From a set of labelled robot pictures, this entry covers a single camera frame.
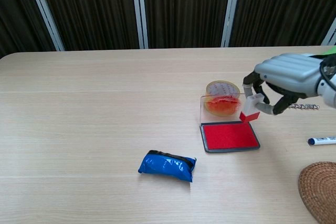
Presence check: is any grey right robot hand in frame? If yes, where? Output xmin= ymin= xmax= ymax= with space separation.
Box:
xmin=242 ymin=52 xmax=324 ymax=116

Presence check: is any red and white stamp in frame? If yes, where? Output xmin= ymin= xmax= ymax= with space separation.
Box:
xmin=239 ymin=93 xmax=265 ymax=123

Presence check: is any brown woven rattan coaster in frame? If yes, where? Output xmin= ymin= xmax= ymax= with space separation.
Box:
xmin=298 ymin=161 xmax=336 ymax=224

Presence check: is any clear adhesive tape roll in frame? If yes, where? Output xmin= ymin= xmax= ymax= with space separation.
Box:
xmin=205 ymin=80 xmax=242 ymax=118

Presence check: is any blue capped whiteboard marker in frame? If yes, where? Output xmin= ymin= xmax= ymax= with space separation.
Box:
xmin=307 ymin=136 xmax=336 ymax=146

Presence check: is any red ink pad with lid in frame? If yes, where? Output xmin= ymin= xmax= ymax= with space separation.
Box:
xmin=199 ymin=94 xmax=261 ymax=154

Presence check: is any shiny blue pouch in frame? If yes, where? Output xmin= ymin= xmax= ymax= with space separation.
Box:
xmin=138 ymin=150 xmax=197 ymax=183

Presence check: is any silver bead chain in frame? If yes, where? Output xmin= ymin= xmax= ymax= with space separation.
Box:
xmin=288 ymin=103 xmax=320 ymax=110

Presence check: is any grey metal partition post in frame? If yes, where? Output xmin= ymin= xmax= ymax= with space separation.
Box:
xmin=130 ymin=0 xmax=150 ymax=49
xmin=320 ymin=17 xmax=336 ymax=46
xmin=24 ymin=0 xmax=66 ymax=52
xmin=220 ymin=0 xmax=243 ymax=48

